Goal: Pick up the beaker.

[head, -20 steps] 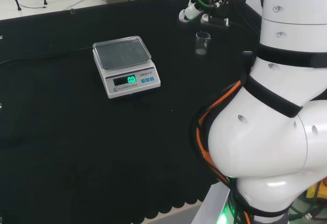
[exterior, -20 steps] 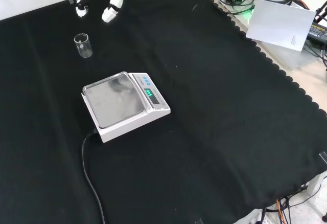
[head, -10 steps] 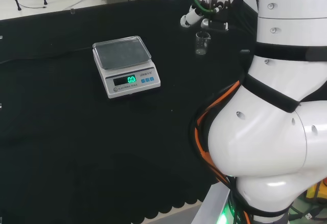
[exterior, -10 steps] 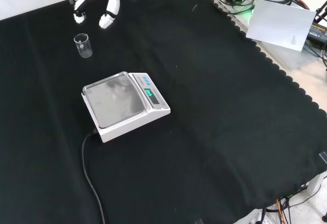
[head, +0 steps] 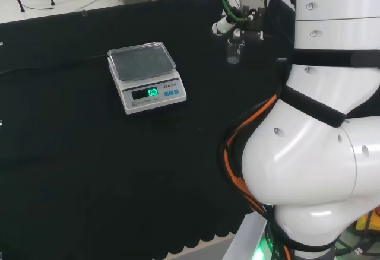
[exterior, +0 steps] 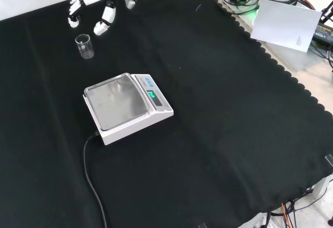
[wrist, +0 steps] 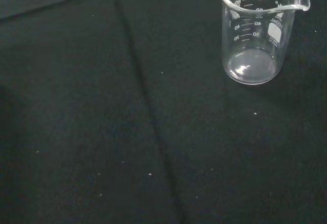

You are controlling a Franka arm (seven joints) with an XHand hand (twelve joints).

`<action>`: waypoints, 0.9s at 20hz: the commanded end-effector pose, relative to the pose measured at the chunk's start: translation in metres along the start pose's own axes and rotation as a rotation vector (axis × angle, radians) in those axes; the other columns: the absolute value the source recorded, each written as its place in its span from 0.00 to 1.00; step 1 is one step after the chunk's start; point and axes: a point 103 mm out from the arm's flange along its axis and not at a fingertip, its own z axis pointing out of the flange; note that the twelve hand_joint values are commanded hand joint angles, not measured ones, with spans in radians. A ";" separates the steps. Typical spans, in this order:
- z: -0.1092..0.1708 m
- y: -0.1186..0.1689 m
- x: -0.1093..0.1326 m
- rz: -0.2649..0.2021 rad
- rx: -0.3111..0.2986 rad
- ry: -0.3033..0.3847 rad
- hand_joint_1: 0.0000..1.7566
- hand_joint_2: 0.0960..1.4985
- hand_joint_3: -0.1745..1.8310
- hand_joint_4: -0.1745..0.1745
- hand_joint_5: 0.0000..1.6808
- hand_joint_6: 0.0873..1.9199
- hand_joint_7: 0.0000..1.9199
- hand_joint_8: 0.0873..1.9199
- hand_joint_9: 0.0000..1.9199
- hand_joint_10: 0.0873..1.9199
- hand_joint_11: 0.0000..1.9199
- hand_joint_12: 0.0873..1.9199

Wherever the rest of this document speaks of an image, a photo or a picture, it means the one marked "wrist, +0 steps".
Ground black bench cloth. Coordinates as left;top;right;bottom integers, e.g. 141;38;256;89
0;0;327;224

